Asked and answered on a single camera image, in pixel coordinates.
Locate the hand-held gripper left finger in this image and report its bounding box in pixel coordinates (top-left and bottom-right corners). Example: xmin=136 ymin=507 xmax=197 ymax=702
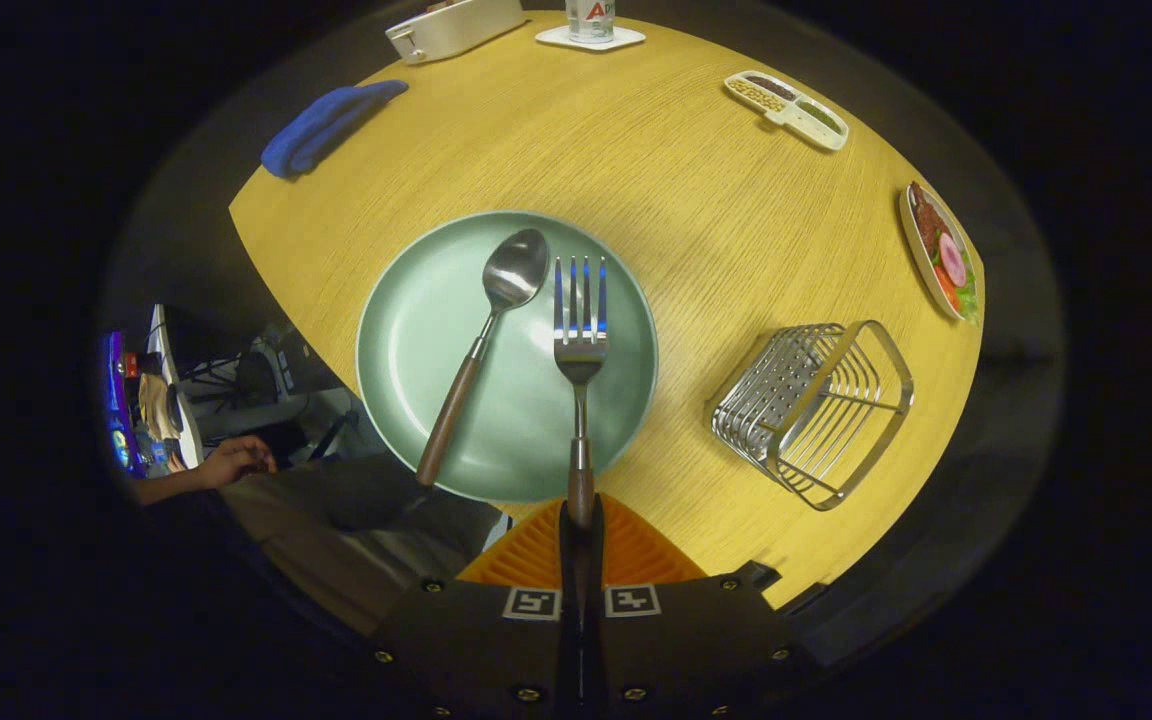
xmin=366 ymin=497 xmax=582 ymax=720

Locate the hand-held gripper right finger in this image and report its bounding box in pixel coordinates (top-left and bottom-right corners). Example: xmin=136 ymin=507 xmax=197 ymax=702
xmin=576 ymin=493 xmax=797 ymax=720

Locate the wooden handled metal fork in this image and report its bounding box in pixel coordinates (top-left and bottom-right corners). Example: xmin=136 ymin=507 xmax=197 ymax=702
xmin=552 ymin=255 xmax=610 ymax=530

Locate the wooden handled metal spoon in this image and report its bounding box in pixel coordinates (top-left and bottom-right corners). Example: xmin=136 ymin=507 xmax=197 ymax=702
xmin=415 ymin=228 xmax=551 ymax=489

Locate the green round plate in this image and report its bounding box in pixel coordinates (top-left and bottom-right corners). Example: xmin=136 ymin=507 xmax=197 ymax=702
xmin=355 ymin=209 xmax=660 ymax=505

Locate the white board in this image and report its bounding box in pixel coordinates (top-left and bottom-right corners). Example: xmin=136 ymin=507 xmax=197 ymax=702
xmin=145 ymin=304 xmax=206 ymax=470

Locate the plate of meat and salad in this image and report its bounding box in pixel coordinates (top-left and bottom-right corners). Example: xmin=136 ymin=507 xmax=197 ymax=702
xmin=898 ymin=180 xmax=981 ymax=325

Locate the glowing computer monitor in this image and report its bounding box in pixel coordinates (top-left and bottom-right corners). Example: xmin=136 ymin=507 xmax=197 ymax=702
xmin=100 ymin=330 xmax=148 ymax=480

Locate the white divided condiment dish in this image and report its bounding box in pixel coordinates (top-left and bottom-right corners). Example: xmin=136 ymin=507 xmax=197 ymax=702
xmin=723 ymin=70 xmax=851 ymax=153

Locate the blue folded cloth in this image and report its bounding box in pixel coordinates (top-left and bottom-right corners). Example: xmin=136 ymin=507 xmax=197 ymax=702
xmin=260 ymin=80 xmax=410 ymax=181

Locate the white coaster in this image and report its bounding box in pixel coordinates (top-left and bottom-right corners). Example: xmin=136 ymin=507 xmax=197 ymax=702
xmin=534 ymin=24 xmax=648 ymax=53

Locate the clear drinking glass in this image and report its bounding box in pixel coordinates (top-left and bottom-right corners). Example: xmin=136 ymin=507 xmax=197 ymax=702
xmin=564 ymin=0 xmax=618 ymax=44

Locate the white toaster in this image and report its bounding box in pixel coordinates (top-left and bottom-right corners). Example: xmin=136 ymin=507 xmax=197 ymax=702
xmin=385 ymin=0 xmax=528 ymax=66

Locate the metal wire cutlery basket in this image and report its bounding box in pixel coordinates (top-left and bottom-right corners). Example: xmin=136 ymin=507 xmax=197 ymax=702
xmin=705 ymin=320 xmax=916 ymax=512

